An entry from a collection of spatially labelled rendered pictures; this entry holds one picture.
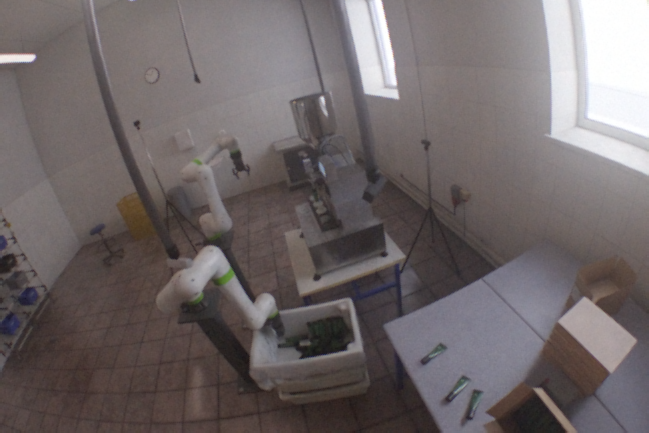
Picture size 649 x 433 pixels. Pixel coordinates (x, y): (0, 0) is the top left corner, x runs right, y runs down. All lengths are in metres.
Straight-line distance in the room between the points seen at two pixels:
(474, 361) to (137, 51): 6.04
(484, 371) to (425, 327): 0.39
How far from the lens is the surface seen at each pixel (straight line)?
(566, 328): 1.33
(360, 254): 1.84
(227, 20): 5.46
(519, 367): 1.46
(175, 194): 5.48
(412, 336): 1.49
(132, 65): 5.83
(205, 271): 1.26
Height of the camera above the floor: 1.99
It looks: 25 degrees down
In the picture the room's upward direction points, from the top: 14 degrees counter-clockwise
